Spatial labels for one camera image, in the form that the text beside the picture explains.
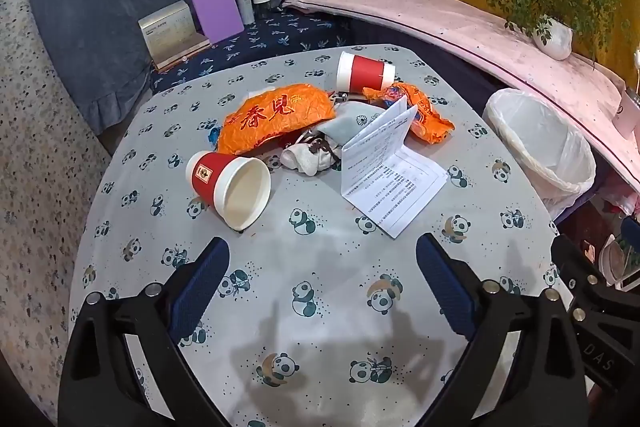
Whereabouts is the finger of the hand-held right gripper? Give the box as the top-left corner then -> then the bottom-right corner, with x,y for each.
550,234 -> 640,324

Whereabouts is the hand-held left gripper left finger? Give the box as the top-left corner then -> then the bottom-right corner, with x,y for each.
59,236 -> 231,427

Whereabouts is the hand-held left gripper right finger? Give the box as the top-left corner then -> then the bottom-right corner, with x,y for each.
416,233 -> 588,427

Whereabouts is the red paper cup without lid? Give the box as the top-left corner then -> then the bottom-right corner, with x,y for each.
185,151 -> 272,230

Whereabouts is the white bin with plastic liner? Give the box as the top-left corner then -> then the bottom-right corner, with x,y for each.
482,88 -> 597,220

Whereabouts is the white paper leaflet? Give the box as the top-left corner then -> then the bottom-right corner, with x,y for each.
340,97 -> 449,239

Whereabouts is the small orange wrapper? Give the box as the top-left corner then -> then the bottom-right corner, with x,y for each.
363,82 -> 455,142

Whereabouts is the large orange wrapper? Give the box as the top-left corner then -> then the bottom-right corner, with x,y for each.
216,83 -> 337,156

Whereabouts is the red paper cup with lid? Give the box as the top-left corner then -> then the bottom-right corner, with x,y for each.
336,51 -> 397,94

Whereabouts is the white dish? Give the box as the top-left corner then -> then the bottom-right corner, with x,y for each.
602,234 -> 640,290

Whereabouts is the panda print tablecloth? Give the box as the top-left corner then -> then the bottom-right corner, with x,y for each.
67,44 -> 576,427

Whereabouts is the cream gift box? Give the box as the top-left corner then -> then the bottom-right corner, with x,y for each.
138,0 -> 211,72

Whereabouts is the navy printed cloth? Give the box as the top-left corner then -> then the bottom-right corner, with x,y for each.
150,9 -> 351,95

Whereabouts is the pink cloth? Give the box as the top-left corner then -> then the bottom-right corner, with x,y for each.
282,0 -> 640,180

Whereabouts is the purple box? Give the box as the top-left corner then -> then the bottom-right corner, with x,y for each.
189,0 -> 245,44

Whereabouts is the tall white bottle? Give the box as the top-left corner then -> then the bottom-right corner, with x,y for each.
233,0 -> 256,26

